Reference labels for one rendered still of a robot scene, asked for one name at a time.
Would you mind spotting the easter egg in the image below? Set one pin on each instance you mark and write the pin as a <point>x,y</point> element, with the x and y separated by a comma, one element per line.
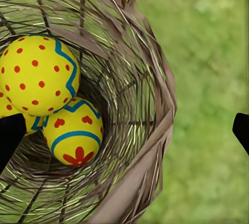
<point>39,75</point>
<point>74,134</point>
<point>33,123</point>

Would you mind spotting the wicker basket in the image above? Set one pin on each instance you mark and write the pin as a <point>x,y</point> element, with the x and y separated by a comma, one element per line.
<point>136,179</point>

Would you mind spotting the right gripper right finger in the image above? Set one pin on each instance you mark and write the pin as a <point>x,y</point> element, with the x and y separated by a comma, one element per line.
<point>241,129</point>

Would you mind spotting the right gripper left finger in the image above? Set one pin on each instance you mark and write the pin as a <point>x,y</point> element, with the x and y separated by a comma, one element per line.
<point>12,132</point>

